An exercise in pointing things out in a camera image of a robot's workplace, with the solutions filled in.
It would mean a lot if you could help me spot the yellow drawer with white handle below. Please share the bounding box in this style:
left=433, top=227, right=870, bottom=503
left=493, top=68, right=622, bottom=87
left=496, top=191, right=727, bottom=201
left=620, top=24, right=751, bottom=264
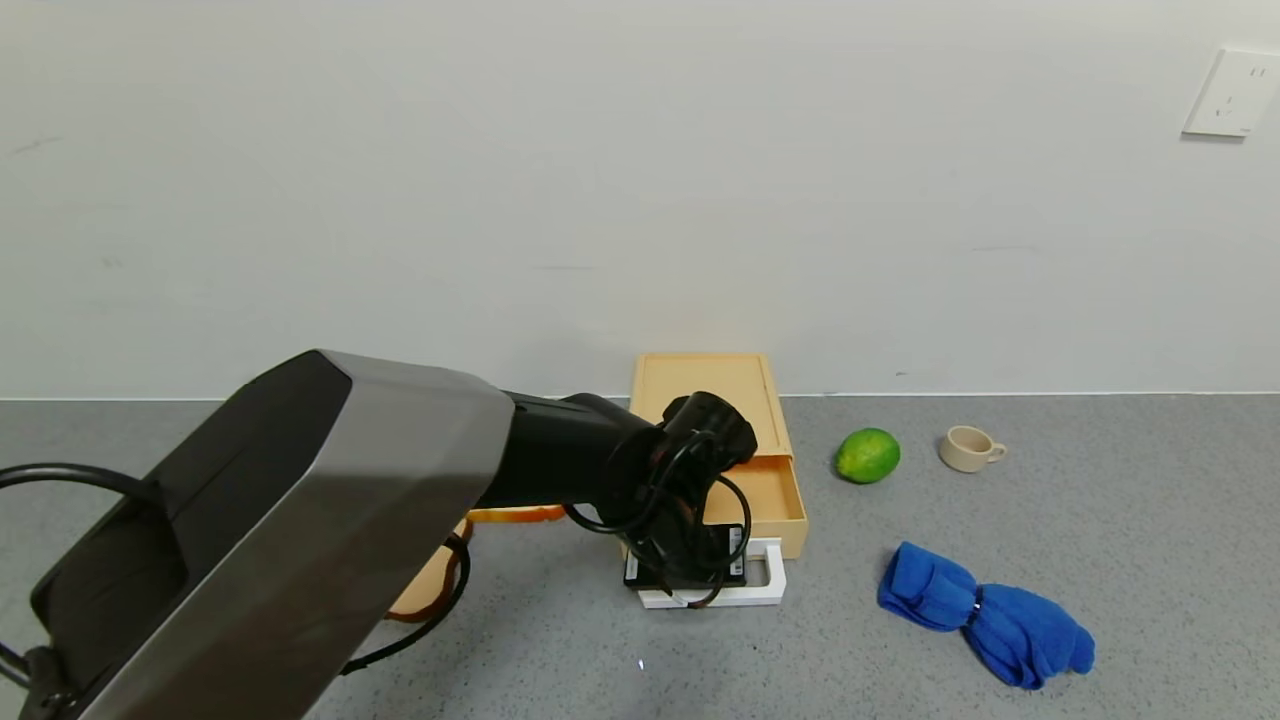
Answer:
left=622, top=455, right=809, bottom=610

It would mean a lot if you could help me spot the white bread slice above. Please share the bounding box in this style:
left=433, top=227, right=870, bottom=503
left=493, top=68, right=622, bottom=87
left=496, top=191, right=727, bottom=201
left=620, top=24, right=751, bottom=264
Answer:
left=468, top=505, right=567, bottom=525

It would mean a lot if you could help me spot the green lime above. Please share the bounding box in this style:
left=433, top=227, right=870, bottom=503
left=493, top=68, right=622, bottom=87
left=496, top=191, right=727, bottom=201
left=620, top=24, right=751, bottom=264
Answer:
left=835, top=428, right=901, bottom=485

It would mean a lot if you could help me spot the brown toast slice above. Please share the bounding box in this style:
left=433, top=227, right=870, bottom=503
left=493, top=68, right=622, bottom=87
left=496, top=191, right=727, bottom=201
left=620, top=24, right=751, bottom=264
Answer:
left=385, top=520, right=471, bottom=623

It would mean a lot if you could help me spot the small beige cup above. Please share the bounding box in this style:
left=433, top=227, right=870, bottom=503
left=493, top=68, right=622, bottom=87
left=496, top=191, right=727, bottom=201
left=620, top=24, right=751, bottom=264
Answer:
left=938, top=425, right=1007, bottom=473

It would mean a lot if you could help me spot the blue cloth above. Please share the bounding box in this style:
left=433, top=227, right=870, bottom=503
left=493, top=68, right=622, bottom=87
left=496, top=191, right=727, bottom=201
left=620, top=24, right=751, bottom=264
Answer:
left=877, top=541, right=1096, bottom=690

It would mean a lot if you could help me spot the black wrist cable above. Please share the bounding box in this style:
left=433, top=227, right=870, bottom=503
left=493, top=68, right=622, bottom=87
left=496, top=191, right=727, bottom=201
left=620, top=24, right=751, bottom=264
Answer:
left=563, top=430, right=753, bottom=611

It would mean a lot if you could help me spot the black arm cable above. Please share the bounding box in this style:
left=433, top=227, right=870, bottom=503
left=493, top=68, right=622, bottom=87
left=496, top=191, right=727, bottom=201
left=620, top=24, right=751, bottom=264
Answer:
left=0, top=463, right=471, bottom=691

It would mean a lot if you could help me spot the white wall socket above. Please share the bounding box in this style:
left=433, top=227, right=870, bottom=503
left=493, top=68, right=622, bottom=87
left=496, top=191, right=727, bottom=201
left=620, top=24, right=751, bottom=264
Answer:
left=1181, top=48, right=1280, bottom=139

